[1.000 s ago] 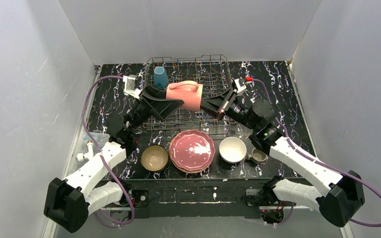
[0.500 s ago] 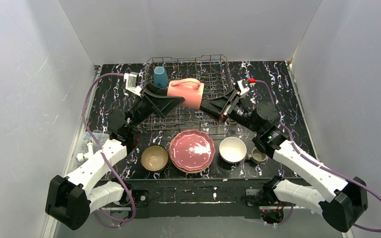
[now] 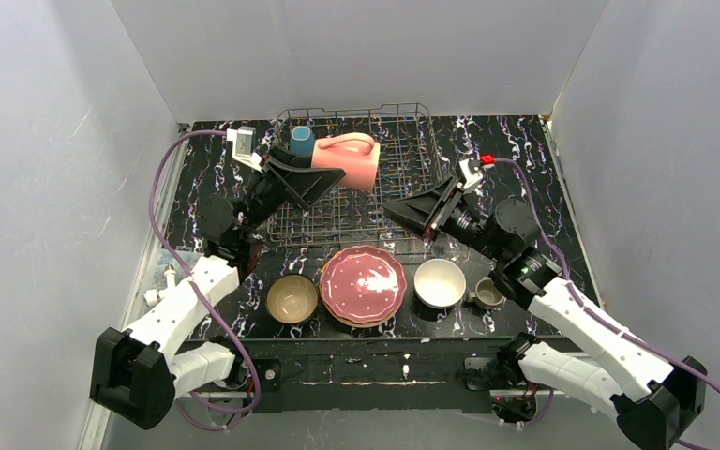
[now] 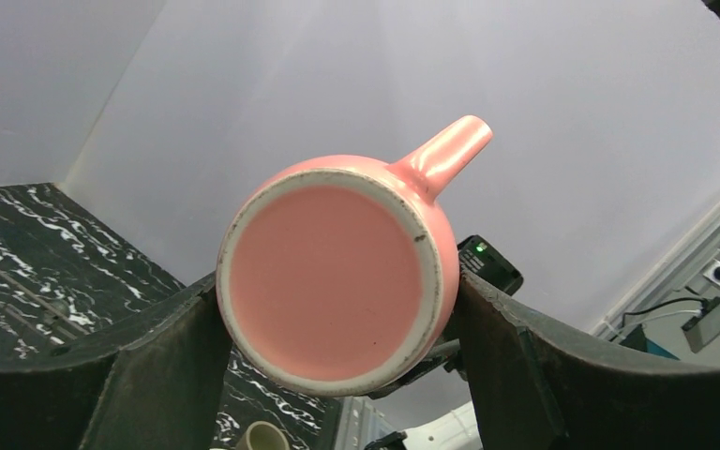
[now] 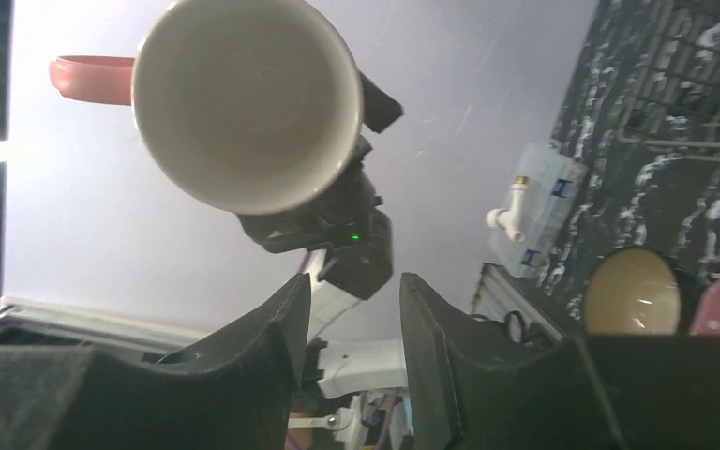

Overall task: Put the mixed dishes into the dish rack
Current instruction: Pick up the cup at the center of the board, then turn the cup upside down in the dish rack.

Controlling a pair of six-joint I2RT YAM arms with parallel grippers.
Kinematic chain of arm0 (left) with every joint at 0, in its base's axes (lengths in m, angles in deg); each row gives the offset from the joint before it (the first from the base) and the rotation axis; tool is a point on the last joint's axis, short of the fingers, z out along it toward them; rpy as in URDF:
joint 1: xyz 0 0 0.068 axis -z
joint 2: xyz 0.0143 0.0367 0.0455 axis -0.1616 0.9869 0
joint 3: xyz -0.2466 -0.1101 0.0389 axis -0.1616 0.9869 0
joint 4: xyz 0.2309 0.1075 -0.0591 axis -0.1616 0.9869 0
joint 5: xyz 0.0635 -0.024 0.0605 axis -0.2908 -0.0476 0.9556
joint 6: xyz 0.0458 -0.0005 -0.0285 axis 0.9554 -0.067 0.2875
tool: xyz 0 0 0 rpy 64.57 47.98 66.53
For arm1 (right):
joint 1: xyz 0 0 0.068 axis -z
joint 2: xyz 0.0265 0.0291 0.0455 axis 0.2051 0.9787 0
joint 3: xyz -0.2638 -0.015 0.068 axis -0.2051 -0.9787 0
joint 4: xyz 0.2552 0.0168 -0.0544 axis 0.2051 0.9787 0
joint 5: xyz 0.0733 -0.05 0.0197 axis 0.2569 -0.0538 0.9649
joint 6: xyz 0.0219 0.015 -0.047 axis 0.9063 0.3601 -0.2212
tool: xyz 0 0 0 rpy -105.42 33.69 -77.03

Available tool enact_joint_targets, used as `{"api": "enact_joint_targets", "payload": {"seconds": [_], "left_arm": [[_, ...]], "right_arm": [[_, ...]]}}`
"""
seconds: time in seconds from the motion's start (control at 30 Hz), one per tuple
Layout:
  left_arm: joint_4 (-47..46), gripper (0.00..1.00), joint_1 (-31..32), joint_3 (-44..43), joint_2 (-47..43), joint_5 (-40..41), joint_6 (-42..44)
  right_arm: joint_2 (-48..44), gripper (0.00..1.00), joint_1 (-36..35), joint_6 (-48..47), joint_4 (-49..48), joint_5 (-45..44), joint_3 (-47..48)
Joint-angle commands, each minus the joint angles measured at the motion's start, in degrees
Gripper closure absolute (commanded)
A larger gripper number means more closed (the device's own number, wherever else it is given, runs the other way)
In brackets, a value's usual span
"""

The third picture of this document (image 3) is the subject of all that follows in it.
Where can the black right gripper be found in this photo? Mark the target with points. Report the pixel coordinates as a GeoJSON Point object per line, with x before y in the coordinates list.
{"type": "Point", "coordinates": [441, 207]}

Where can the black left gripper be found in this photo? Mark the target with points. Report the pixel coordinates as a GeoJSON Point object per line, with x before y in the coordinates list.
{"type": "Point", "coordinates": [270, 175]}

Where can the blue ceramic mug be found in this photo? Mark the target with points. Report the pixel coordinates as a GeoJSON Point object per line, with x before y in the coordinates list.
{"type": "Point", "coordinates": [302, 141]}

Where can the pink ceramic mug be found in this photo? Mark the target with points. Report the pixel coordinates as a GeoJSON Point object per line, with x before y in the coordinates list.
{"type": "Point", "coordinates": [356, 153]}

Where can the beige ceramic mug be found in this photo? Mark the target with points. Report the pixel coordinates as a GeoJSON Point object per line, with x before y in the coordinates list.
{"type": "Point", "coordinates": [485, 295]}

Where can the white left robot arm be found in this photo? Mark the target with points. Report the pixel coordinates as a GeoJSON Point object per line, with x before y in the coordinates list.
{"type": "Point", "coordinates": [138, 372]}

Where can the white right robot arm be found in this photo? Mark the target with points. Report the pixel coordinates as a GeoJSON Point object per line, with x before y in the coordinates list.
{"type": "Point", "coordinates": [652, 401]}

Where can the white ceramic bowl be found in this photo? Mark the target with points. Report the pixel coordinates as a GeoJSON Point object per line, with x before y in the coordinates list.
{"type": "Point", "coordinates": [439, 283]}

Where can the pink polka dot plate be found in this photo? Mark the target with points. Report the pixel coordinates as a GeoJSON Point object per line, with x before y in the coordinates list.
{"type": "Point", "coordinates": [365, 258]}

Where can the brown beige bowl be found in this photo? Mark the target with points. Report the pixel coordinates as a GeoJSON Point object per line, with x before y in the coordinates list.
{"type": "Point", "coordinates": [292, 299]}

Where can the clear plastic storage box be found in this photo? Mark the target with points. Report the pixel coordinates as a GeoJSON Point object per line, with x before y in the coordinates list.
{"type": "Point", "coordinates": [162, 272]}

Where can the metal wire dish rack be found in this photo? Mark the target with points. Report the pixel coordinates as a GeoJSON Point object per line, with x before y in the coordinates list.
{"type": "Point", "coordinates": [387, 153]}

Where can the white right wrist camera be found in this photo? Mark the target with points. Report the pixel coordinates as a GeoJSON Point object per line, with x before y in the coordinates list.
{"type": "Point", "coordinates": [471, 171]}

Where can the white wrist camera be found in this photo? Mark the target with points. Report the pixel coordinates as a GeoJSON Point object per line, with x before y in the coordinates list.
{"type": "Point", "coordinates": [243, 142]}
{"type": "Point", "coordinates": [471, 171]}

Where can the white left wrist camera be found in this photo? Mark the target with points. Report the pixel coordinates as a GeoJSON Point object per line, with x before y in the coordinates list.
{"type": "Point", "coordinates": [243, 142]}

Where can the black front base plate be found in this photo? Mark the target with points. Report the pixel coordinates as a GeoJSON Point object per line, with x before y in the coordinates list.
{"type": "Point", "coordinates": [363, 374]}

